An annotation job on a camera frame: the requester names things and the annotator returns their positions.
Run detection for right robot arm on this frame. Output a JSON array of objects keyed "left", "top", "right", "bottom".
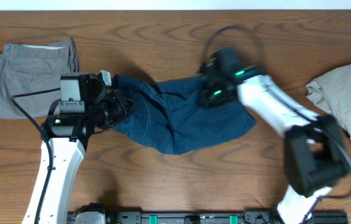
[{"left": 200, "top": 48, "right": 351, "bottom": 223}]

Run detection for grey folded shorts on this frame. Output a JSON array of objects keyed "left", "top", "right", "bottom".
[{"left": 0, "top": 39, "right": 79, "bottom": 119}]

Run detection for dark blue denim shorts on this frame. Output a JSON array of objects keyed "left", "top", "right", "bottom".
[{"left": 112, "top": 75, "right": 256, "bottom": 155}]

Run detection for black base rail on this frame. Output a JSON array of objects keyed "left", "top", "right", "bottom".
[{"left": 66, "top": 203, "right": 350, "bottom": 224}]

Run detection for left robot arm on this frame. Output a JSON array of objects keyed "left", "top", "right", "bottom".
[{"left": 23, "top": 70, "right": 134, "bottom": 223}]

